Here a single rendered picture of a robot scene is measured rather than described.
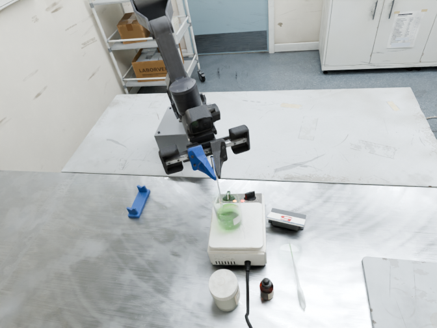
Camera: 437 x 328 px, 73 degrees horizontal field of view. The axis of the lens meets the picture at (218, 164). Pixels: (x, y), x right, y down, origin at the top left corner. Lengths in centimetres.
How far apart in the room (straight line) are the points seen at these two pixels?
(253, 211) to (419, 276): 37
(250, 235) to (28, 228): 66
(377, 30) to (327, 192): 233
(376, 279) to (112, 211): 70
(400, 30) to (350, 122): 207
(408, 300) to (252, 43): 319
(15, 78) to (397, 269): 206
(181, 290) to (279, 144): 54
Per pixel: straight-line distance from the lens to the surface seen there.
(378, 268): 76
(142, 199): 90
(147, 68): 291
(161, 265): 78
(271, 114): 112
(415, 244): 83
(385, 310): 73
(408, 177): 96
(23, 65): 222
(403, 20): 307
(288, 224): 76
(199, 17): 361
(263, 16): 351
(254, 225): 68
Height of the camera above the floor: 156
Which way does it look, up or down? 45 degrees down
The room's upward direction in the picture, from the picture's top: 11 degrees counter-clockwise
